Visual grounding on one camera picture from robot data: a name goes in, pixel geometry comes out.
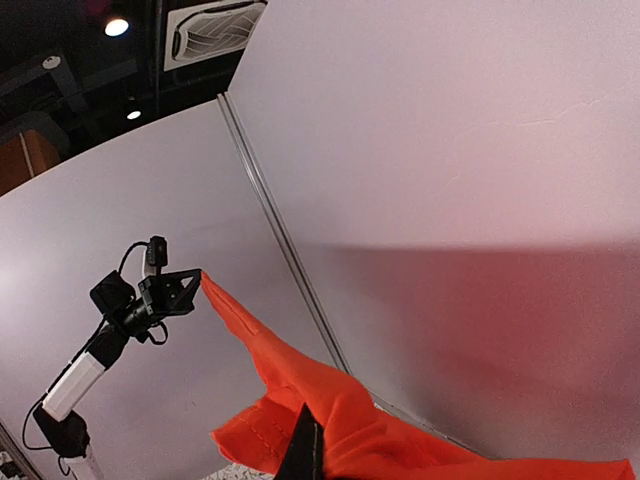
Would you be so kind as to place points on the left aluminium frame post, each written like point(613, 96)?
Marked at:
point(279, 229)

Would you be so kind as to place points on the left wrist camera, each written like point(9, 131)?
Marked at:
point(155, 257)

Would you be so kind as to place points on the red orange garment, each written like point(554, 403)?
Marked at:
point(361, 441)

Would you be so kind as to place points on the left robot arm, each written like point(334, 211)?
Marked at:
point(129, 313)

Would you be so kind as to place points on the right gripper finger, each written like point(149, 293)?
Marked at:
point(304, 457)

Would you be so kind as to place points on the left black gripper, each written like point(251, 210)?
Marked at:
point(172, 294)

